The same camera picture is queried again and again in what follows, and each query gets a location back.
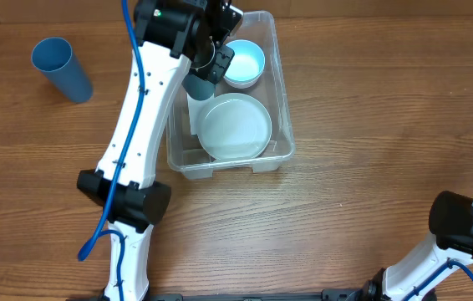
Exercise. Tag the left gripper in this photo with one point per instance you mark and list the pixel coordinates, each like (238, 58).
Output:
(219, 68)

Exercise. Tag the light blue bowl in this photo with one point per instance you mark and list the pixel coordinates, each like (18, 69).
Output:
(249, 60)

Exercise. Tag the white label in bin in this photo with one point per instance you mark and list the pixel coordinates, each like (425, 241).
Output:
(194, 109)

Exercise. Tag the clear plastic storage bin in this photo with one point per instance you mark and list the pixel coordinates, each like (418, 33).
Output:
(184, 151)

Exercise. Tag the grey bowl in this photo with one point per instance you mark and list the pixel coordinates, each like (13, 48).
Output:
(241, 84)

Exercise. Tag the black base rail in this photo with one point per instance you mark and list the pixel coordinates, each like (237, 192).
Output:
(329, 294)

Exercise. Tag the dark blue cup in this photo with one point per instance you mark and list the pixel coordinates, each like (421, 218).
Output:
(197, 88)
(55, 59)

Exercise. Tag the grey plate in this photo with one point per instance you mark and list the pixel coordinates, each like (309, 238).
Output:
(234, 126)

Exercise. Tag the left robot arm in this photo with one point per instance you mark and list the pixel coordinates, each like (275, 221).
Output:
(170, 40)

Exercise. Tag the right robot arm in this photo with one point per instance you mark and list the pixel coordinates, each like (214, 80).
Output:
(447, 247)

